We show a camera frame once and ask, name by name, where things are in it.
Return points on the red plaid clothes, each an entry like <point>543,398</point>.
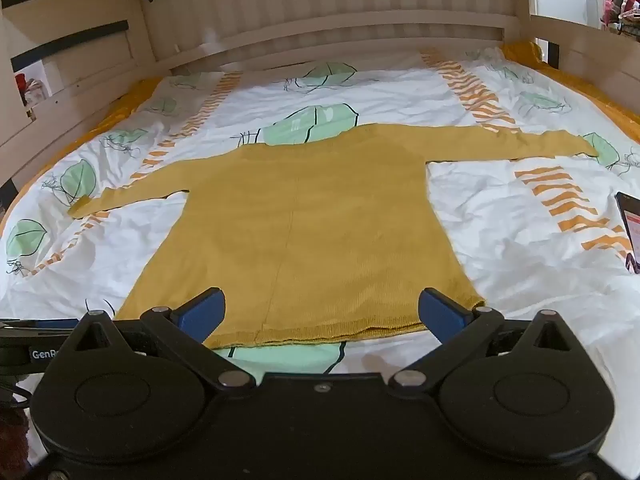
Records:
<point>620,7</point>

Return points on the black smartphone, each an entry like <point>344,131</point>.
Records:
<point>631,220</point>

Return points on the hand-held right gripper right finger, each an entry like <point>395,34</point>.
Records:
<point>442,316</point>

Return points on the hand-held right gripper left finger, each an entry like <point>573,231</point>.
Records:
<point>202,317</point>

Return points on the mustard yellow knit sweater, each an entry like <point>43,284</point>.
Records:
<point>320,230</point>

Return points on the wooden bed frame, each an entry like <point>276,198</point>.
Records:
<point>300,0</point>

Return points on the white leaf printed duvet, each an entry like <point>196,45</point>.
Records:
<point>500,220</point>

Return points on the small red object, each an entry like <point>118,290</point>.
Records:
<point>22,87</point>

